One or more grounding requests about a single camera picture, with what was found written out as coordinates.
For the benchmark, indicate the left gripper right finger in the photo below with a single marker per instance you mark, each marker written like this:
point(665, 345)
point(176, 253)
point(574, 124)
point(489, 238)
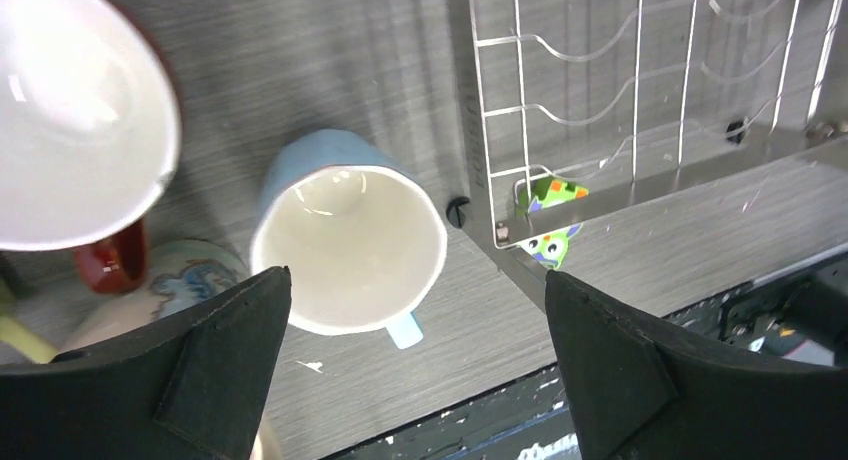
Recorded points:
point(639, 387)

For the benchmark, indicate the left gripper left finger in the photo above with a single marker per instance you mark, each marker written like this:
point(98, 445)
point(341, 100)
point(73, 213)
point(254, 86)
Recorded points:
point(192, 385)

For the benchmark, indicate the beige cup tier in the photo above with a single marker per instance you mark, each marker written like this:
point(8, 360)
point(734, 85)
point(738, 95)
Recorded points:
point(182, 273)

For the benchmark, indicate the light blue mug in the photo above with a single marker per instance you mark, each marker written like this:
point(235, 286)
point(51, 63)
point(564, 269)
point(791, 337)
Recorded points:
point(362, 240)

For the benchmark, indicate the dark red mug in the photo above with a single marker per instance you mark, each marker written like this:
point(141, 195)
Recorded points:
point(90, 136)

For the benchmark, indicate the metal dish rack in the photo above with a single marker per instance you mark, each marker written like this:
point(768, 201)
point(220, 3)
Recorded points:
point(711, 134)

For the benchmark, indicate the green owl toy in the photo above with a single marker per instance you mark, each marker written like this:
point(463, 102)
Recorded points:
point(549, 243)

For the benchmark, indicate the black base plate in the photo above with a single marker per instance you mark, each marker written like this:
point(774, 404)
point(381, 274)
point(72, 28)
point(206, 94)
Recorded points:
point(798, 315)

